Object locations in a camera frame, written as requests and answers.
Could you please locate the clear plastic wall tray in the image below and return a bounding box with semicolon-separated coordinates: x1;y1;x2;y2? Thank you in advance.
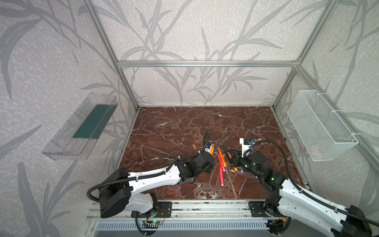
41;92;118;161

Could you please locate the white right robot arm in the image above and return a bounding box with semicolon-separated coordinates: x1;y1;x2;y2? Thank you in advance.
226;150;373;237

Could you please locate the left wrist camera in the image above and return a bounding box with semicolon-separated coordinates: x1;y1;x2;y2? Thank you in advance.
204;142;214;153

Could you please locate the white wire mesh basket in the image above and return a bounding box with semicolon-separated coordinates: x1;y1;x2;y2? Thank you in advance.
287;90;359;162

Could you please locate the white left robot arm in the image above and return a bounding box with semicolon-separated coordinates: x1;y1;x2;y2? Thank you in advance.
86;151;215;218

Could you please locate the pink highlighter pen lower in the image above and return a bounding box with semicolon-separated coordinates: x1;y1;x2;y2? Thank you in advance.
219;167;224;187

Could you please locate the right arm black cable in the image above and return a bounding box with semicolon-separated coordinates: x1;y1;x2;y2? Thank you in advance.
244;140;379;229

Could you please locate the pink highlighter pen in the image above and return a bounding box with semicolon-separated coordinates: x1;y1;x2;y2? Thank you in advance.
217;154;225;172
219;167;224;187

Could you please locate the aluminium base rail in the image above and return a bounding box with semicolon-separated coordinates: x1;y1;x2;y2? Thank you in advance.
81;199;285;237

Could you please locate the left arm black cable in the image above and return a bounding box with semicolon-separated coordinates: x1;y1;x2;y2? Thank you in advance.
86;131;211;203

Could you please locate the pink highlighter pen upper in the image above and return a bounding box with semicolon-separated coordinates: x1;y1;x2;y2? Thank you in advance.
217;154;225;172

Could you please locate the aluminium cage frame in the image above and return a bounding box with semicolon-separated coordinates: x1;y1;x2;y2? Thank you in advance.
82;0;379;208

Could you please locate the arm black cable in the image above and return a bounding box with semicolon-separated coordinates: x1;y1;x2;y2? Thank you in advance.
244;140;379;229
86;131;211;203

